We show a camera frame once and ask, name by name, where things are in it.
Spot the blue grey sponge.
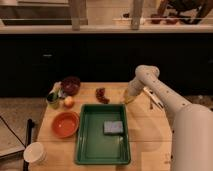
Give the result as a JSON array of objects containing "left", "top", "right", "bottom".
[{"left": 103, "top": 121, "right": 124, "bottom": 134}]

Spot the crumpled plastic wrapper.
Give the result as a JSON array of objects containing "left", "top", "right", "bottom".
[{"left": 51, "top": 82, "right": 66, "bottom": 99}]

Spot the dark maroon bowl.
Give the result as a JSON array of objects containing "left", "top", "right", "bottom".
[{"left": 61, "top": 76, "right": 81, "bottom": 96}]

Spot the green plastic tray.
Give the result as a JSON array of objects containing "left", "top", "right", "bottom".
[{"left": 75, "top": 104, "right": 131, "bottom": 165}]

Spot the black clamp handle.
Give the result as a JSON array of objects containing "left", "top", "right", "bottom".
[{"left": 23, "top": 119, "right": 35, "bottom": 171}]

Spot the orange red bowl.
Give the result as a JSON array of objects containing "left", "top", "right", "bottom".
[{"left": 51, "top": 112, "right": 79, "bottom": 138}]

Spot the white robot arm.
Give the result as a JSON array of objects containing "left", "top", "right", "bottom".
[{"left": 124, "top": 65, "right": 213, "bottom": 171}]

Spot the green cup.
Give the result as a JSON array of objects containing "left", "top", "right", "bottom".
[{"left": 46, "top": 93, "right": 59, "bottom": 109}]

